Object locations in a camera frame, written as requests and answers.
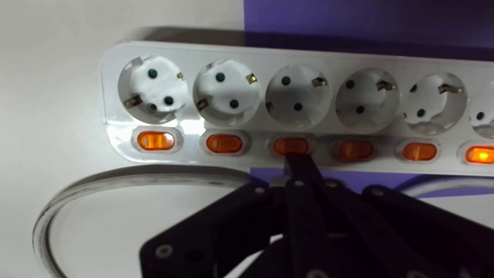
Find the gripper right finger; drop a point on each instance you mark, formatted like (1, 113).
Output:
(405, 235)

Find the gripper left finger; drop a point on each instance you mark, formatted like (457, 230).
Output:
(216, 231)

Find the white power strip orange switches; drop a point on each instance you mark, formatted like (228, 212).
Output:
(270, 56)

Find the purple mat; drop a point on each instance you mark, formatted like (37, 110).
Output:
(347, 15)

